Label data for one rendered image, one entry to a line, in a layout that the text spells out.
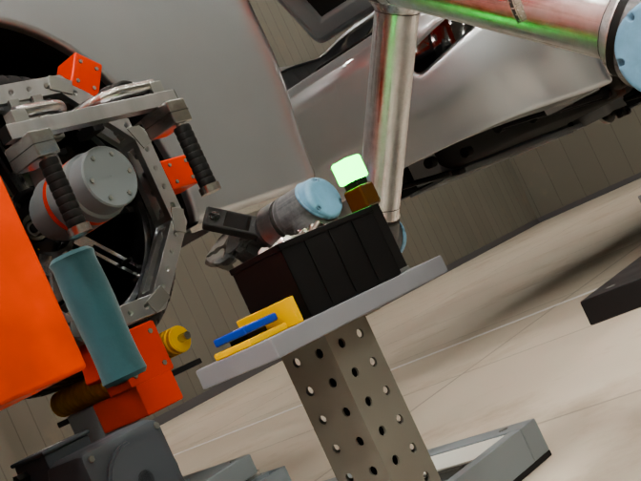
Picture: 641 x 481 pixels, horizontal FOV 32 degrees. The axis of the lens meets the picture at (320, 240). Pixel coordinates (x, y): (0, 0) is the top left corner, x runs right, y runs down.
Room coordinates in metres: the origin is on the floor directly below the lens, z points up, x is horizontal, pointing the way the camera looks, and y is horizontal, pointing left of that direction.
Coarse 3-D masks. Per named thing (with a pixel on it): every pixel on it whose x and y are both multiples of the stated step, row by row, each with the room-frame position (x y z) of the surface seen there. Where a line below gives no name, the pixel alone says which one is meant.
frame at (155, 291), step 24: (0, 96) 2.23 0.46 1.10; (24, 96) 2.27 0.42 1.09; (48, 96) 2.33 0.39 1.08; (72, 96) 2.36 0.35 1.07; (120, 120) 2.43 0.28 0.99; (120, 144) 2.47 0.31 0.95; (144, 144) 2.45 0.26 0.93; (144, 168) 2.45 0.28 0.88; (144, 192) 2.47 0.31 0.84; (168, 192) 2.46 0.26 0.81; (168, 216) 2.45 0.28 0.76; (168, 240) 2.42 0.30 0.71; (168, 264) 2.40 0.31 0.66; (144, 288) 2.39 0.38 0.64; (168, 288) 2.38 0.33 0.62; (144, 312) 2.31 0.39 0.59
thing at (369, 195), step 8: (360, 184) 1.87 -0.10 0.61; (368, 184) 1.87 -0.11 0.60; (352, 192) 1.87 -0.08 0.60; (360, 192) 1.86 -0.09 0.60; (368, 192) 1.87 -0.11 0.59; (376, 192) 1.88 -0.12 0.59; (352, 200) 1.87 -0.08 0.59; (360, 200) 1.86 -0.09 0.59; (368, 200) 1.86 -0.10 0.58; (376, 200) 1.87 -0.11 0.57; (352, 208) 1.88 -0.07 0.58; (360, 208) 1.87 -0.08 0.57
